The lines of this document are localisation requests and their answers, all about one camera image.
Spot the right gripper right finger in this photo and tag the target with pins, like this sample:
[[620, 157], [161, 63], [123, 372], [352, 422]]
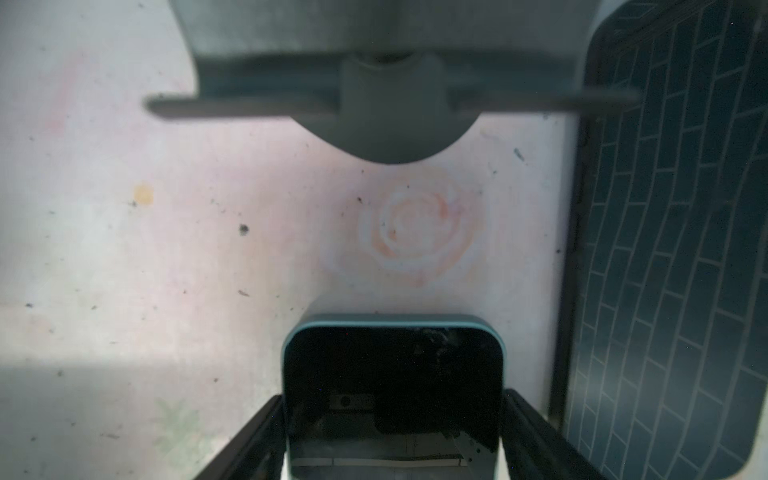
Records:
[[534, 450]]

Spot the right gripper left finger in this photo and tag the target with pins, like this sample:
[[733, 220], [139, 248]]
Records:
[[256, 452]]

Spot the shiny phone stand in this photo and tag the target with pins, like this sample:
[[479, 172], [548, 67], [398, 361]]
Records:
[[661, 361], [393, 396]]

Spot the grey phone stand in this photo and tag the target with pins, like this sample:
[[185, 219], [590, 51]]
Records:
[[390, 82]]

